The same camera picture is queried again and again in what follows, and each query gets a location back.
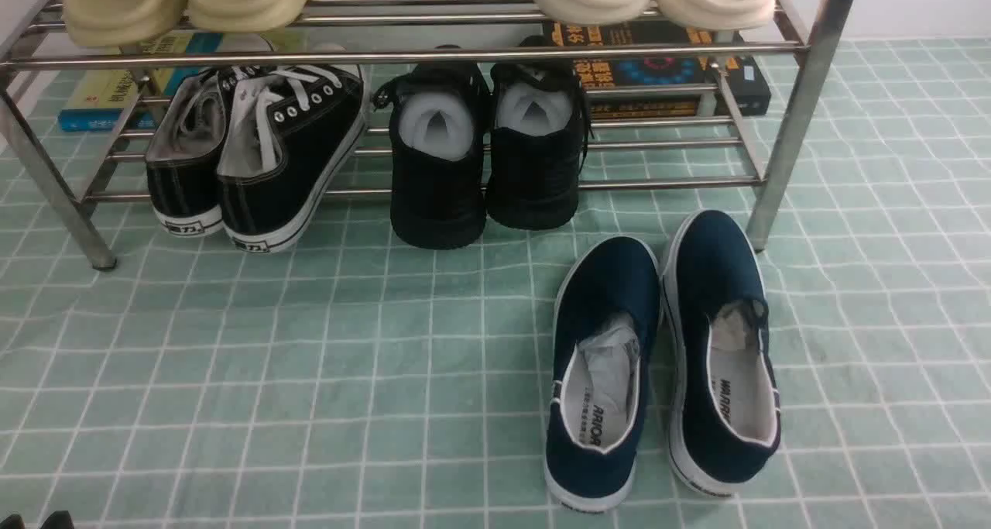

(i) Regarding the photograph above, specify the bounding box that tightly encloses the black and orange book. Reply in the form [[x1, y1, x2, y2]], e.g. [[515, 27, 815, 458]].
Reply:
[[542, 19, 772, 120]]

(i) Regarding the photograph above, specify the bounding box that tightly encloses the right all-black shoe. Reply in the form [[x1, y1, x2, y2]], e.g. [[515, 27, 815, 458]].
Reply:
[[485, 60, 592, 230]]

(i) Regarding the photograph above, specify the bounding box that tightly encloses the black canvas sneaker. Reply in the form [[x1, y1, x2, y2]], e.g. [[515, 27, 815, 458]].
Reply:
[[144, 67, 242, 239], [216, 63, 369, 254]]

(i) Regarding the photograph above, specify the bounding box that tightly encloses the navy slip-on shoe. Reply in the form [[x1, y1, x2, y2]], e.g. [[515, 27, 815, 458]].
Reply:
[[544, 236, 662, 514], [661, 209, 781, 500]]

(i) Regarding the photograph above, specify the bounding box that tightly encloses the left all-black shoe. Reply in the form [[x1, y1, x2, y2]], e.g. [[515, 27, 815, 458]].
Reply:
[[372, 62, 492, 250]]

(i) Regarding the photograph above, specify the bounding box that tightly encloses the left navy slip-on shoe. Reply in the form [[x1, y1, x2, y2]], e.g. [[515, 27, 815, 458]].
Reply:
[[544, 236, 662, 514]]

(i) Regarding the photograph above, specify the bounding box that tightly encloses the right navy slip-on shoe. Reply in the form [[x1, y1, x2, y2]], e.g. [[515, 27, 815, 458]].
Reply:
[[661, 209, 781, 500]]

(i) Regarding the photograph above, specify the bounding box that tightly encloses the all-black shoe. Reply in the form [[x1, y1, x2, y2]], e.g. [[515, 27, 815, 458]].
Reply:
[[372, 62, 492, 250], [485, 60, 592, 230]]

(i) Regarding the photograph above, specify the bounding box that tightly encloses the blue and yellow book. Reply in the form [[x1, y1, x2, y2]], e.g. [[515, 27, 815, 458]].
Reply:
[[58, 32, 307, 133]]

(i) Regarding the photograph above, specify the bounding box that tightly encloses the silver metal shoe rack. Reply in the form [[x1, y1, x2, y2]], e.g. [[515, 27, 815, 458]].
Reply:
[[2, 0, 854, 271]]

